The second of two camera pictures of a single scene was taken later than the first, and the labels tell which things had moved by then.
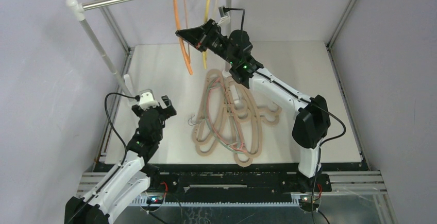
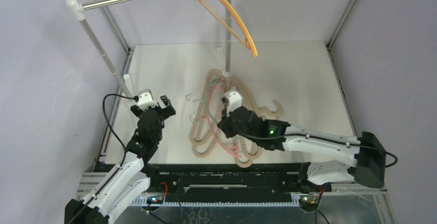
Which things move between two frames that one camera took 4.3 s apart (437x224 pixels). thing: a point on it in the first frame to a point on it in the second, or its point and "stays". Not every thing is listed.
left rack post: x=79 y=9 stays
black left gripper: x=166 y=112 stays
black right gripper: x=206 y=36 to x=229 y=124
